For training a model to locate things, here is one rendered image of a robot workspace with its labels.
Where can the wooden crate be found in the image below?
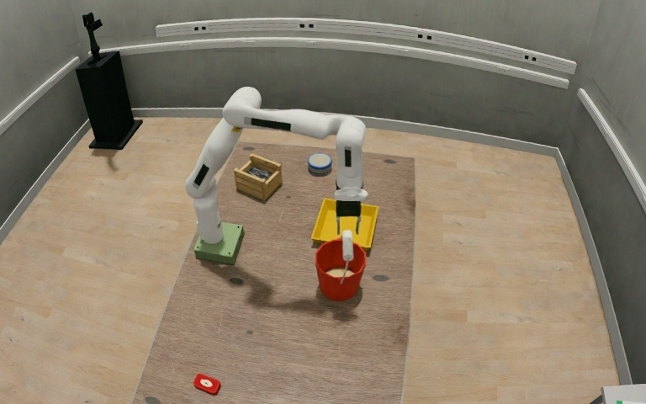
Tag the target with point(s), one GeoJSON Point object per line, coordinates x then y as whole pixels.
{"type": "Point", "coordinates": [256, 185]}

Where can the yellow square tray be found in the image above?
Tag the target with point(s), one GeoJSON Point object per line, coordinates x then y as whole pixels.
{"type": "Point", "coordinates": [326, 226]}

